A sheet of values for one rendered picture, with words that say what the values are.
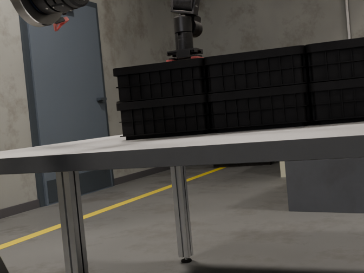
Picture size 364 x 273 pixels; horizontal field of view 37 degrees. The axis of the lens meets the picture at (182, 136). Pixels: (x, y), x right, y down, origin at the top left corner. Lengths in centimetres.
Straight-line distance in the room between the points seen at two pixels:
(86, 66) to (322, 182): 328
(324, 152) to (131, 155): 40
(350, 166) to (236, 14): 530
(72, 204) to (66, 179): 9
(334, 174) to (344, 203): 21
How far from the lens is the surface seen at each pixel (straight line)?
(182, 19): 173
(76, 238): 201
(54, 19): 154
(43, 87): 555
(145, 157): 114
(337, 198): 387
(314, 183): 390
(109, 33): 680
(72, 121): 587
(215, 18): 885
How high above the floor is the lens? 76
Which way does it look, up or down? 2 degrees down
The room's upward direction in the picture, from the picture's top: 5 degrees counter-clockwise
